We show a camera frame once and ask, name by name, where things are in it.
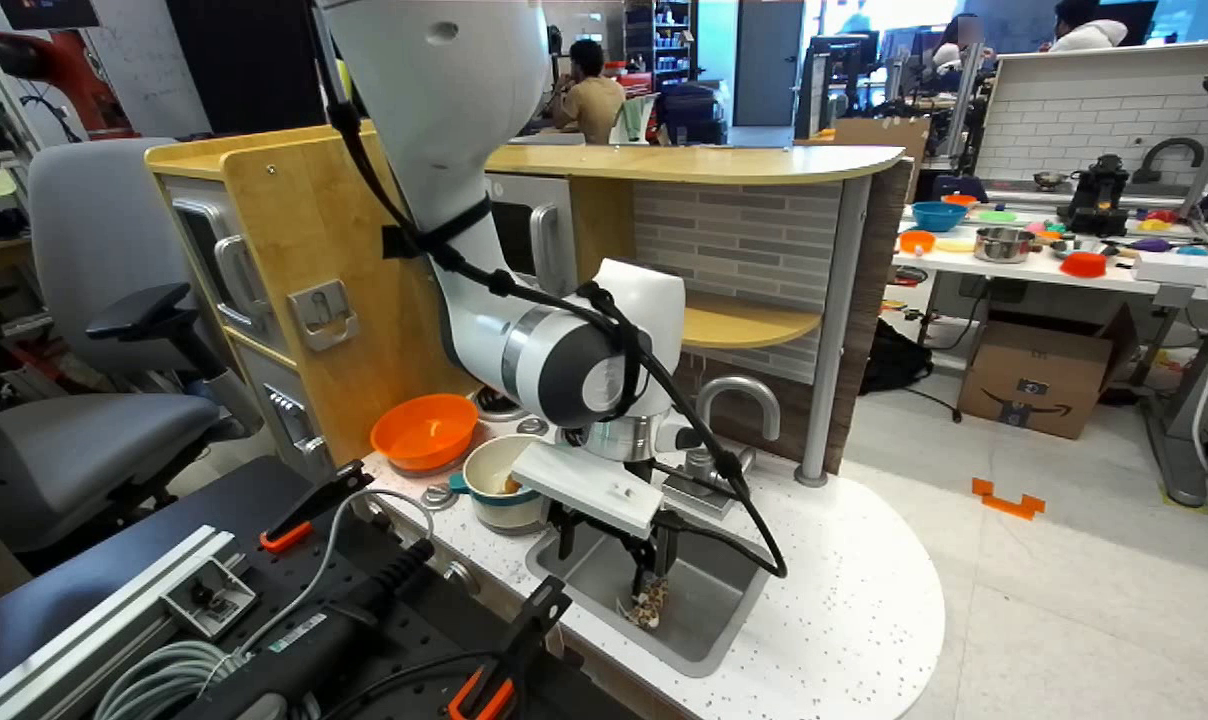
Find black bag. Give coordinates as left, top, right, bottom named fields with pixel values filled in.
left=857, top=315, right=937, bottom=397

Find white pot teal handles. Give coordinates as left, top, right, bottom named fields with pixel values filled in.
left=460, top=433, right=561, bottom=538

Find silver fridge door handle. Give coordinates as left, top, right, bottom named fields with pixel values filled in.
left=207, top=231, right=275, bottom=334
left=259, top=380, right=316, bottom=452

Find white cable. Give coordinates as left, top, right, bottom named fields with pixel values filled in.
left=89, top=485, right=436, bottom=720

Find black clamp orange handle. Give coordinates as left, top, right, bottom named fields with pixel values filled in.
left=442, top=574, right=575, bottom=720
left=255, top=455, right=378, bottom=561

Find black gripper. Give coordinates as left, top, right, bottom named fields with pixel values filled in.
left=544, top=446, right=703, bottom=624

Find orange floor bracket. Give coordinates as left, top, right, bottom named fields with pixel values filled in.
left=969, top=477, right=1050, bottom=526

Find black coffee machine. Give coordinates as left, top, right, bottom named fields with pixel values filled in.
left=1065, top=151, right=1133, bottom=241

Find orange plastic bowl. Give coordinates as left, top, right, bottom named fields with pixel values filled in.
left=367, top=390, right=486, bottom=480

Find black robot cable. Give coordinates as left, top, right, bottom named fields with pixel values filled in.
left=311, top=25, right=792, bottom=579

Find wooden toy play kitchen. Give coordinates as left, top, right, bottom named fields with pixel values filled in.
left=141, top=117, right=947, bottom=720

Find grey toy sink basin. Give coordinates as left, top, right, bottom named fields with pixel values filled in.
left=526, top=512, right=770, bottom=679

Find blue bowl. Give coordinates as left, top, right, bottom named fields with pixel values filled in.
left=909, top=196, right=969, bottom=238

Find grey toy dispenser panel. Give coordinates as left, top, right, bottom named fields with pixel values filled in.
left=285, top=278, right=362, bottom=358

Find silver toy microwave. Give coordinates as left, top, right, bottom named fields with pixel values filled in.
left=490, top=196, right=581, bottom=312

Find brown cardboard box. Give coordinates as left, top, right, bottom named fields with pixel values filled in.
left=958, top=312, right=1123, bottom=446

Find person with dark hair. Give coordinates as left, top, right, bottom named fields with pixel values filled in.
left=918, top=14, right=987, bottom=113

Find white work table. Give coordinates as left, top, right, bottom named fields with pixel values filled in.
left=898, top=196, right=1208, bottom=512

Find grey office chair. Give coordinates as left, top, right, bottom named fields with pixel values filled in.
left=0, top=137, right=255, bottom=564

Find grey metal mounting bracket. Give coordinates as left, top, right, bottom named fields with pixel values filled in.
left=160, top=554, right=259, bottom=640

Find aluminium extrusion rail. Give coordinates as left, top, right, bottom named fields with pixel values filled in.
left=0, top=522, right=241, bottom=720

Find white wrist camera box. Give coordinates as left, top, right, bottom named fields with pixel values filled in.
left=509, top=439, right=669, bottom=543

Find red bowl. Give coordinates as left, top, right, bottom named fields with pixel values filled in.
left=1056, top=249, right=1114, bottom=283

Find silver toy faucet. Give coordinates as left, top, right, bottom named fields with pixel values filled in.
left=690, top=372, right=784, bottom=497

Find white pegboard panel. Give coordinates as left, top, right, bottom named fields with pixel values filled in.
left=973, top=38, right=1208, bottom=192

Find seated person tan shirt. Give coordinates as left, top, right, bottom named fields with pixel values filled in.
left=547, top=38, right=634, bottom=147

